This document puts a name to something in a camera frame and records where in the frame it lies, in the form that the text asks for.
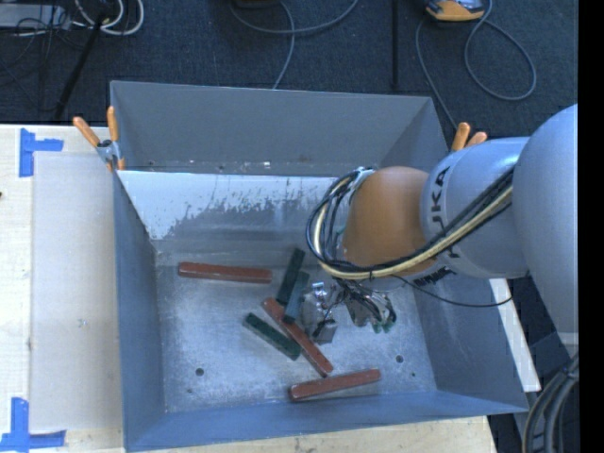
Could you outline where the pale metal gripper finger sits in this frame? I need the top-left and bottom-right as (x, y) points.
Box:
(311, 317), (339, 346)
(302, 280), (328, 335)

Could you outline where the dark green flat block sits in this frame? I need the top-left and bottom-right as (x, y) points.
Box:
(242, 311), (303, 362)
(275, 247), (307, 307)
(281, 271), (311, 326)

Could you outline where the red-brown flat block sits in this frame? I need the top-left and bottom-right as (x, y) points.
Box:
(261, 296), (335, 378)
(288, 367), (383, 403)
(177, 260), (274, 285)

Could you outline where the grey metal bin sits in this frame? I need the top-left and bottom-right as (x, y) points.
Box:
(109, 80), (530, 453)

